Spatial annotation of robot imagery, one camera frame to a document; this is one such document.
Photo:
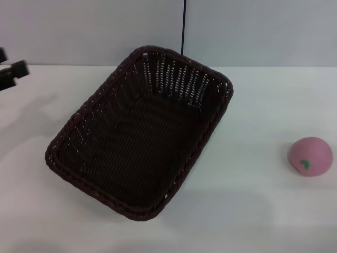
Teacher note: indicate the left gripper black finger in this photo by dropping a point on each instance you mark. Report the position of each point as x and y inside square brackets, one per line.
[15, 71]
[3, 55]

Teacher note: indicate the dark brown woven basket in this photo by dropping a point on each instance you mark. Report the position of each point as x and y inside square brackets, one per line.
[137, 147]

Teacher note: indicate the pink peach toy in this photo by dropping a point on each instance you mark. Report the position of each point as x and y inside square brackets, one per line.
[313, 155]

